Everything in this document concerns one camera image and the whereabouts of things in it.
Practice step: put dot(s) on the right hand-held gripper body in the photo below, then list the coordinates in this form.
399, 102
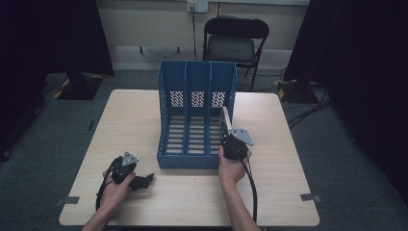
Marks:
237, 146

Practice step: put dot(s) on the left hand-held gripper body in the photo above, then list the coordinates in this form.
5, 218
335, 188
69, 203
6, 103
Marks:
123, 168

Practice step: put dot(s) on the picture book with green leaf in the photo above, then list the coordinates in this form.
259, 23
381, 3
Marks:
225, 120

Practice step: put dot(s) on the blue three-slot file rack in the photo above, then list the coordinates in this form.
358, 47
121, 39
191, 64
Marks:
195, 80

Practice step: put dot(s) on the person's right hand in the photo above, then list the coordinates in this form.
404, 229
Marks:
231, 170

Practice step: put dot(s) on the person's left hand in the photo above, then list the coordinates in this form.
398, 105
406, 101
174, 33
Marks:
114, 195

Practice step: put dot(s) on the grey tape strip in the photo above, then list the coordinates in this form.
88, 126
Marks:
69, 200
309, 197

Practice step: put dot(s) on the black stand base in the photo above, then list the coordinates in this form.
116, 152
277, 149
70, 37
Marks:
80, 86
295, 91

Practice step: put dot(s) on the black folding chair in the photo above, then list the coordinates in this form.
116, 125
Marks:
231, 48

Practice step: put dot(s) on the black curtain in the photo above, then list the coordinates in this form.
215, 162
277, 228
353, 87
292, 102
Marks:
48, 48
359, 64

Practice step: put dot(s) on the white wall socket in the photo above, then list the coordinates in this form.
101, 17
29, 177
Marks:
198, 5

